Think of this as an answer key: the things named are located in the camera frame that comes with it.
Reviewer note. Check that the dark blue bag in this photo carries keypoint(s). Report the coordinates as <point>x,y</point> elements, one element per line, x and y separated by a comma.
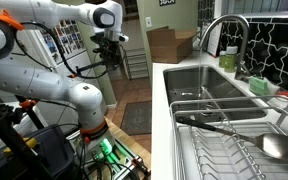
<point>55,150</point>

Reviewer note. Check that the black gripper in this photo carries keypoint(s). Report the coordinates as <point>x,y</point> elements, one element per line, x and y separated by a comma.
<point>105,45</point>

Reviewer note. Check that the black tripod stand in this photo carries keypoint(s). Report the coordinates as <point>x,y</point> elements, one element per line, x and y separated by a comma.
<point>7,133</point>

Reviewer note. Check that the dark floor mat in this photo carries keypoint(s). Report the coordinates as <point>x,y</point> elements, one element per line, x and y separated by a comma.
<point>137,118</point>

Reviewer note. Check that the tall green soap bottle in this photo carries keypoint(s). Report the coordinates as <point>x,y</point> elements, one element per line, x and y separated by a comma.
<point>230,60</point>

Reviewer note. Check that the green sponge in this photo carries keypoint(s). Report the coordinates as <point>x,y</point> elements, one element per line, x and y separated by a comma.
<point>259,86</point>

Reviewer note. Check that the brown cardboard box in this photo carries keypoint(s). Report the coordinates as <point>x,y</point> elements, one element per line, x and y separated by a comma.
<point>169,45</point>

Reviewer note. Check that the brushed steel gooseneck faucet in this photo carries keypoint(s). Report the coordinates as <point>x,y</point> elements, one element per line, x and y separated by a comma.
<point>244,33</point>

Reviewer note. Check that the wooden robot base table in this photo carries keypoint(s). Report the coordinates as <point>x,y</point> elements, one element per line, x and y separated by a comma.
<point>130,143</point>

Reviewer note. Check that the white refrigerator with magnets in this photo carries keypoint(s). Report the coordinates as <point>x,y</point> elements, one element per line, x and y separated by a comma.
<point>80,63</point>

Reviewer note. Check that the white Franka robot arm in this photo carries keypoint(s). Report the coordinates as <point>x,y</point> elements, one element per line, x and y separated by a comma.
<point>34,80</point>

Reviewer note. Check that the green lit controller box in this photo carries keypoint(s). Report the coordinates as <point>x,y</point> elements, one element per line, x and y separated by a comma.
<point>105,146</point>

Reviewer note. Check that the kitchen window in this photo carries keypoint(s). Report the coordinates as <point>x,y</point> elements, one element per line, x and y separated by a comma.
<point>264,6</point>

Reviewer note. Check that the black wall sign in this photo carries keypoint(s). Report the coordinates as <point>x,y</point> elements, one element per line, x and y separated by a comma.
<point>167,2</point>

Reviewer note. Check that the grey step ladder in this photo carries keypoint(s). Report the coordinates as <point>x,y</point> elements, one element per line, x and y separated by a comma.
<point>136,63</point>

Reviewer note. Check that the stainless steel sink basin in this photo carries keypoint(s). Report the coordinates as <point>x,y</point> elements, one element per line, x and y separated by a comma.
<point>184,80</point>

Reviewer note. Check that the white paper sheet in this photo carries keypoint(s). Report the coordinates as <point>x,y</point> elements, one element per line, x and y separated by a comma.
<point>214,41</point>

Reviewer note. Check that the short green soap bottle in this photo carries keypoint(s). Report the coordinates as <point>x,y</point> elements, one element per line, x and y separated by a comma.
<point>222,60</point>

